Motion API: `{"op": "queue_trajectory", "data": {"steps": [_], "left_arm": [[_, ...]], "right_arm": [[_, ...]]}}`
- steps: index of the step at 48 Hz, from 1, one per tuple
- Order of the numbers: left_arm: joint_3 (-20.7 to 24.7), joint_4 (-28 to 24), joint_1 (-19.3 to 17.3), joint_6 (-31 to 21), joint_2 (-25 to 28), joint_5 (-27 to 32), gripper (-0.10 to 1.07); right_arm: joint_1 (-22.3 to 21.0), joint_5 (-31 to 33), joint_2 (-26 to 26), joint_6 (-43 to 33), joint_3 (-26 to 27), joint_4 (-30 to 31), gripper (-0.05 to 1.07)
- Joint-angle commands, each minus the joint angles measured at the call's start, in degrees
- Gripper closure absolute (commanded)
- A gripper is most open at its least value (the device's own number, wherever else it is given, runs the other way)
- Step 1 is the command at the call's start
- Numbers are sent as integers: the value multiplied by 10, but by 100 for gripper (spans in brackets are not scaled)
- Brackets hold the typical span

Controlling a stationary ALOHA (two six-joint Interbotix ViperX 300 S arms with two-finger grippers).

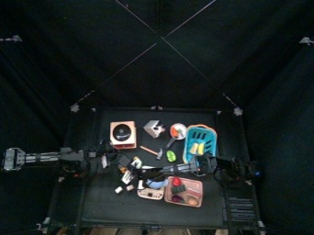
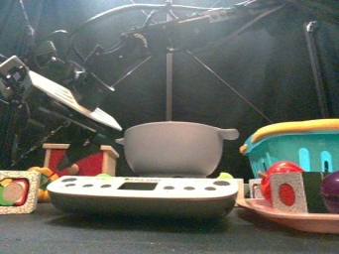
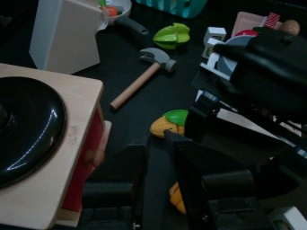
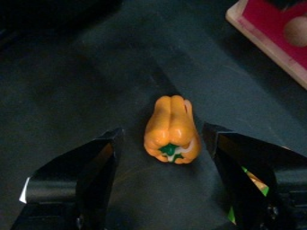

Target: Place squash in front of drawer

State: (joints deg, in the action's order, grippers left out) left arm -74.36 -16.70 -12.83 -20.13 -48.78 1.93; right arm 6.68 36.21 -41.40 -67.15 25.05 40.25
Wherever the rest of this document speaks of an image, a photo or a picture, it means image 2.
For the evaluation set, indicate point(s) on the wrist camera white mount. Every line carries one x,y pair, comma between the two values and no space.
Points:
88,110
14,66

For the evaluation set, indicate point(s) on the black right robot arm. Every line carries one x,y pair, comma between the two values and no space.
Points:
199,29

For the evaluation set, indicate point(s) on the white toy stove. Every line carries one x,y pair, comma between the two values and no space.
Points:
140,198

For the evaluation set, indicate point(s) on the red wooden drawer box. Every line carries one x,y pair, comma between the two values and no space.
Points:
95,163

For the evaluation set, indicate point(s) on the teal basket yellow rim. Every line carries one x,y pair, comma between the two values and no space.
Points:
287,145

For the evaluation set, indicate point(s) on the thin vertical frame rod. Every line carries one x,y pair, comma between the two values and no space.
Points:
169,86

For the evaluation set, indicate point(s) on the cube with red oval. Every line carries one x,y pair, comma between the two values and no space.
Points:
287,195

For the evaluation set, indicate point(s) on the pink plate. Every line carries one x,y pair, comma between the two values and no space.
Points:
291,220

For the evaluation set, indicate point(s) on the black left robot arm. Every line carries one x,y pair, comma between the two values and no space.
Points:
52,49

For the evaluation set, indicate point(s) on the grey toy pot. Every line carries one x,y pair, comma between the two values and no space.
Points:
177,149

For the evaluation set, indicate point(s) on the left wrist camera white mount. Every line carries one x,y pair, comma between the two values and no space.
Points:
14,66

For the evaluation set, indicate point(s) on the yellow orange toy squash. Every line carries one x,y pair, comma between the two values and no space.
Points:
44,172

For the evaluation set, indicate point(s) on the small white block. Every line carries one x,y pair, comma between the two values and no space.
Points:
255,188

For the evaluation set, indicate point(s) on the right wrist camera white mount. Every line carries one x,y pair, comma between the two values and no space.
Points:
88,110

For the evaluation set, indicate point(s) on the purple toy eggplant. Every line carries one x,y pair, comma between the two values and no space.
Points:
331,191

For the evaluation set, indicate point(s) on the patterned picture block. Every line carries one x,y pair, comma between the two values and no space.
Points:
20,191

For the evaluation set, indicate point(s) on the metal frame pole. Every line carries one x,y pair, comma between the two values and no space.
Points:
315,72

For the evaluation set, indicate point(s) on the red toy tomato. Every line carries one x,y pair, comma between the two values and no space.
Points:
282,167

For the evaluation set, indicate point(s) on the small green toy piece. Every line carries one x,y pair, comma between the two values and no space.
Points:
103,174
225,175

